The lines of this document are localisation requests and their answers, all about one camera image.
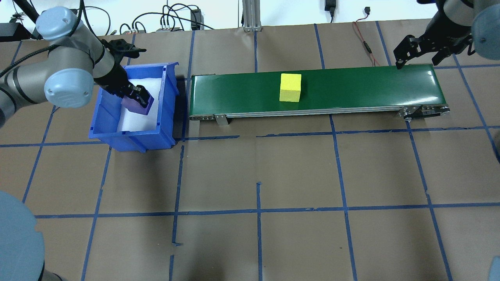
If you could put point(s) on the purple foam cube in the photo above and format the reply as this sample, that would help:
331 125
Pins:
136 110

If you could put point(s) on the yellow foam cube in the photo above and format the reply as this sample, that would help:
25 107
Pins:
291 88

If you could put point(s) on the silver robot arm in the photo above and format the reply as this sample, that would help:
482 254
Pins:
70 58
457 11

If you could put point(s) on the white foam pad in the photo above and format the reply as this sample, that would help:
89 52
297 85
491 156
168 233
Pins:
136 123

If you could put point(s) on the blue plastic storage bin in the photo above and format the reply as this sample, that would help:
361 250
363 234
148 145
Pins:
133 140

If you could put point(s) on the small USB hub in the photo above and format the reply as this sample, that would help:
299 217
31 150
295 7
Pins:
134 29
166 28

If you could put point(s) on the green conveyor belt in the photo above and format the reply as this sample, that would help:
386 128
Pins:
351 88

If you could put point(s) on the black plug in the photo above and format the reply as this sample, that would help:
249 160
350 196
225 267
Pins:
330 5

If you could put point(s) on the black power adapter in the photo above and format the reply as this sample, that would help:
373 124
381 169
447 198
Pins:
196 18

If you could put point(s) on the black slanted pole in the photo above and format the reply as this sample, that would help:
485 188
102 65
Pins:
29 17

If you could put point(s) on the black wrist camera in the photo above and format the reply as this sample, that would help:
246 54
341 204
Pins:
123 48

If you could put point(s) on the aluminium profile post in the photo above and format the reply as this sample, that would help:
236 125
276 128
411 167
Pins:
252 17

